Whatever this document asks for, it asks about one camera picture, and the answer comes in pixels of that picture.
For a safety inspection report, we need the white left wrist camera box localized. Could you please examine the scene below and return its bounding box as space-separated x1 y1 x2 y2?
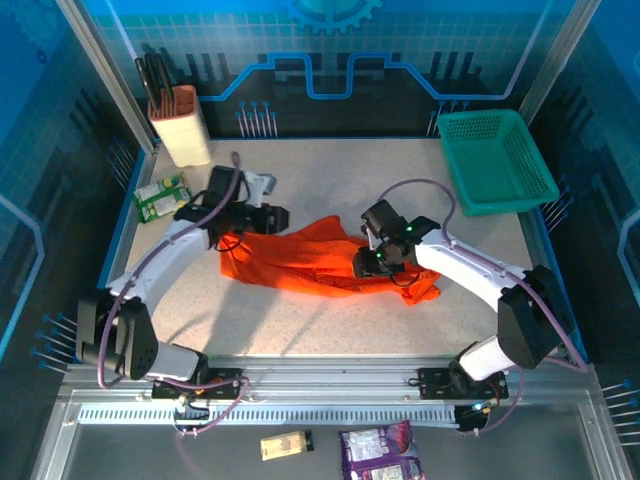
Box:
242 171 278 207

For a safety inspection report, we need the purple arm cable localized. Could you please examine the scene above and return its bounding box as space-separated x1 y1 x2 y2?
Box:
97 151 251 480
377 178 591 436

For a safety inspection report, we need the thin black right gripper cable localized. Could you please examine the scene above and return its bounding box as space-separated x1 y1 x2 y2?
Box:
388 268 422 290

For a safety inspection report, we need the thin black left gripper cable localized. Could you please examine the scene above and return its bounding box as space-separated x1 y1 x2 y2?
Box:
217 233 252 257

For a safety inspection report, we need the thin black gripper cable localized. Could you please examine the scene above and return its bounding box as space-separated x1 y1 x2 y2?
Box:
388 268 422 290
217 233 252 257

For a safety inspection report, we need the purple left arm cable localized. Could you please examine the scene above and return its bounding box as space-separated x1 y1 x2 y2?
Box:
97 151 251 480

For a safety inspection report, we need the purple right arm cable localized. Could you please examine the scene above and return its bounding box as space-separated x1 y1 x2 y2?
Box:
377 178 591 436

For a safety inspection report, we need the black handled knife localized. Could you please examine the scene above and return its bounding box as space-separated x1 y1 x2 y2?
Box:
154 53 175 107
144 53 167 115

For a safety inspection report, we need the orange t-shirt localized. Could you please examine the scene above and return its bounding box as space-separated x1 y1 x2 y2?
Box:
218 214 442 307

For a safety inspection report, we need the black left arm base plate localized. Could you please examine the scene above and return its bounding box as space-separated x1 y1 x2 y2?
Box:
151 367 247 401

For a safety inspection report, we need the aluminium frame rail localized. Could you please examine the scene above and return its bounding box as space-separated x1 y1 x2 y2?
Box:
59 355 601 404

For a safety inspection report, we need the teal plastic basket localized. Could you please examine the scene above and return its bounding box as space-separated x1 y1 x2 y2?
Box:
436 108 560 217

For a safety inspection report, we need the green snack packet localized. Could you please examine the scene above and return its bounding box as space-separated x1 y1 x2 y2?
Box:
132 171 194 225

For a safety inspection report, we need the aluminium frame post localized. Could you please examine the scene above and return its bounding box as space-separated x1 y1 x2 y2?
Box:
517 0 604 134
54 0 159 154

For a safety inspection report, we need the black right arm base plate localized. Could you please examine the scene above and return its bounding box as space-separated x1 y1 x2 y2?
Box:
417 367 509 401

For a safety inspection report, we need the cream box with black cap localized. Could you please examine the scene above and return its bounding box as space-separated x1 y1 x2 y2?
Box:
259 429 315 462

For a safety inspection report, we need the cream knife block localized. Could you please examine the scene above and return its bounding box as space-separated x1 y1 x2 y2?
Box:
148 84 213 169

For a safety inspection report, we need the purple snack bag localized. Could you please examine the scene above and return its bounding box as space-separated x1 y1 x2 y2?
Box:
338 419 427 480

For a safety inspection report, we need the white slotted cable duct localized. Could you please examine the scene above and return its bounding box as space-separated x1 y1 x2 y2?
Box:
77 403 459 427

